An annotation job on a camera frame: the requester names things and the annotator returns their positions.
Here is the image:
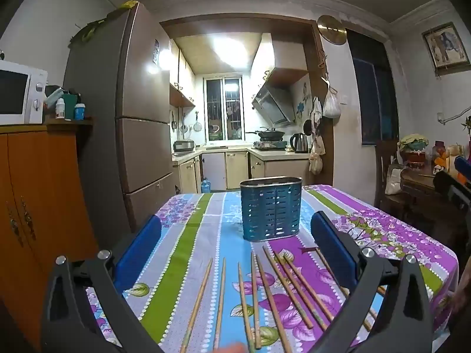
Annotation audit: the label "orange wooden cabinet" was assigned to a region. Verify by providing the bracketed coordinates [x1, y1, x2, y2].
[0, 119, 95, 351]

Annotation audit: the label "steel range hood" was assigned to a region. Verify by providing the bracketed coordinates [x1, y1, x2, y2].
[251, 80, 296, 128]

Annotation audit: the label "green plastic container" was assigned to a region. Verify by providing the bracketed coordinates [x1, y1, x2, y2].
[61, 93, 79, 120]

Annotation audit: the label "black wok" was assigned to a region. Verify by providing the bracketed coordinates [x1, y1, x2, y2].
[245, 127, 286, 141]

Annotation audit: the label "dark wooden side table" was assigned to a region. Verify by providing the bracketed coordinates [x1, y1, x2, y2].
[399, 165, 471, 236]

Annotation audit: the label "white wall cable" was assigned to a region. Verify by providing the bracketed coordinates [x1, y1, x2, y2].
[437, 106, 471, 124]

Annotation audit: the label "blue perforated chopstick holder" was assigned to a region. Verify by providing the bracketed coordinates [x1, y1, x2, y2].
[240, 176, 303, 243]

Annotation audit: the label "floral striped tablecloth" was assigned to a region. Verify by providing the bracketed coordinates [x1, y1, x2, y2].
[86, 184, 459, 353]

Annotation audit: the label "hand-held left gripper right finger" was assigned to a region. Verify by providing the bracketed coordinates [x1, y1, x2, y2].
[305, 211, 435, 353]

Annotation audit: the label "brown paper bag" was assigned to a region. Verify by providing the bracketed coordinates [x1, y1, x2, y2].
[447, 145, 465, 170]

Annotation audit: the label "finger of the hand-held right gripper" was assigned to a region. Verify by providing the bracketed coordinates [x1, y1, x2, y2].
[433, 171, 471, 211]
[453, 155, 471, 179]

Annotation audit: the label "dark window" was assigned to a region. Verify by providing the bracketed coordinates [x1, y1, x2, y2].
[346, 29, 400, 146]

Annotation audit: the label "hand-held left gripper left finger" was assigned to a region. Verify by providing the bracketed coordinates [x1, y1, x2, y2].
[40, 214, 163, 353]

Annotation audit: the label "silver refrigerator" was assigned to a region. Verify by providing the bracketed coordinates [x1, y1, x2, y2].
[62, 2, 178, 251]

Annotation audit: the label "hanging cloth bags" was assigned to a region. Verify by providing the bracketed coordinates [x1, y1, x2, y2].
[304, 96, 326, 176]

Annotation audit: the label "basket with cloth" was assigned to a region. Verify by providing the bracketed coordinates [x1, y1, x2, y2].
[399, 134, 430, 169]

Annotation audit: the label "gold round wall clock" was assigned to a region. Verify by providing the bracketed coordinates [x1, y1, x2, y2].
[317, 15, 347, 44]

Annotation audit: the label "dark wooden chair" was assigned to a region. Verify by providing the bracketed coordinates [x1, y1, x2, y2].
[375, 140, 406, 211]

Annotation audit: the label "barred kitchen window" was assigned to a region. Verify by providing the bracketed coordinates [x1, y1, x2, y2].
[203, 76, 246, 142]

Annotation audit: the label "white plastic bag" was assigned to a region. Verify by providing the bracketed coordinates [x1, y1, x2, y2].
[322, 84, 342, 119]

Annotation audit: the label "framed elephant picture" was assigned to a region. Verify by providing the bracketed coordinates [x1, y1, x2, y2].
[421, 22, 471, 76]

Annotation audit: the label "glass jar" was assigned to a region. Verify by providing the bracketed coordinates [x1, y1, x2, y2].
[433, 140, 448, 166]

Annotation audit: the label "steel electric kettle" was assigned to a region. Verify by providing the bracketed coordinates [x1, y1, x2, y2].
[289, 132, 309, 154]

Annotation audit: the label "beige upper kitchen cabinets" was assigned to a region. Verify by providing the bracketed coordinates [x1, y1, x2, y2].
[169, 40, 196, 108]

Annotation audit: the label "green yellow bag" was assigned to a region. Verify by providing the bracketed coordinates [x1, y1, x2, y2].
[69, 0, 140, 45]

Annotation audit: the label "gas stove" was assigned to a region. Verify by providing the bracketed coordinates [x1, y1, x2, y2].
[253, 139, 288, 151]

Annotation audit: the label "ceiling light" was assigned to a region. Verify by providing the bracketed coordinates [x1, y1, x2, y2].
[211, 32, 255, 69]

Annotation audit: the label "white microwave oven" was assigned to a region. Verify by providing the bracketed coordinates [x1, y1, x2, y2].
[0, 60, 49, 126]

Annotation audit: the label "row of wooden chopsticks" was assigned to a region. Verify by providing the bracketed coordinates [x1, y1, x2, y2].
[180, 246, 387, 353]

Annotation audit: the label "white handbag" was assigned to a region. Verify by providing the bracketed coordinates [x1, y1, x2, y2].
[384, 163, 405, 196]

